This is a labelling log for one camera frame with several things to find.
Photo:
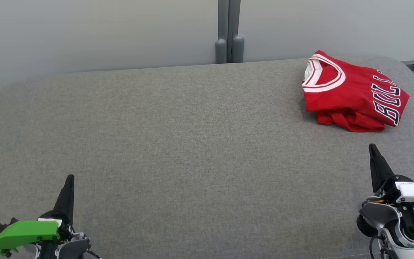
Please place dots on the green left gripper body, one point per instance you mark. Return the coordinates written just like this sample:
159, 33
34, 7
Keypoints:
27, 232

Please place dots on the red shorts white trim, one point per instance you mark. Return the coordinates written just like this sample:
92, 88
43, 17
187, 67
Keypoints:
354, 124

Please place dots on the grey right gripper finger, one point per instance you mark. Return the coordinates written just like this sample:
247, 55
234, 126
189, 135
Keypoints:
379, 172

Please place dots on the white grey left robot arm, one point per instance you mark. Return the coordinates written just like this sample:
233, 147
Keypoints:
73, 248

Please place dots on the grey double partition post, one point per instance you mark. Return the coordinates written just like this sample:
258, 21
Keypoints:
229, 28

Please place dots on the red Bulls basketball jersey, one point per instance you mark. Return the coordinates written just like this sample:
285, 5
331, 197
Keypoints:
358, 90

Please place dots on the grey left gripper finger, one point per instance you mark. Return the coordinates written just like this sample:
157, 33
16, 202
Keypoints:
66, 201

